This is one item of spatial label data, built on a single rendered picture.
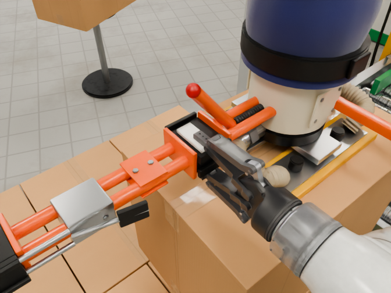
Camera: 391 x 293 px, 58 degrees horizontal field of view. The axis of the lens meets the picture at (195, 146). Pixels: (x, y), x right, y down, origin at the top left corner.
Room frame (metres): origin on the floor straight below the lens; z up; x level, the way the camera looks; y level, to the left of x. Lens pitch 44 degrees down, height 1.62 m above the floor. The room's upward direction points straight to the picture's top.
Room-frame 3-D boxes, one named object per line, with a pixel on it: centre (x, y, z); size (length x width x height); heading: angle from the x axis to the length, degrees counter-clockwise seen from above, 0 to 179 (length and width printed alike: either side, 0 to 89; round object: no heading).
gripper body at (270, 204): (0.32, -0.10, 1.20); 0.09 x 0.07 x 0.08; 40
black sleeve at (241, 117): (0.53, -0.10, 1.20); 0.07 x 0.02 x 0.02; 130
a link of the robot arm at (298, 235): (0.26, -0.15, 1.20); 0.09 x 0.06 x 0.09; 130
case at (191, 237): (0.58, -0.19, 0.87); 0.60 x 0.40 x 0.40; 128
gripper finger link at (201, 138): (0.42, -0.02, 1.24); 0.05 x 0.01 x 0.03; 40
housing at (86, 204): (0.31, 0.16, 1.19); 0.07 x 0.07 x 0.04; 40
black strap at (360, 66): (0.60, -0.20, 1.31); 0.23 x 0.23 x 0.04
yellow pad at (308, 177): (0.53, -0.26, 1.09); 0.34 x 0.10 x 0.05; 130
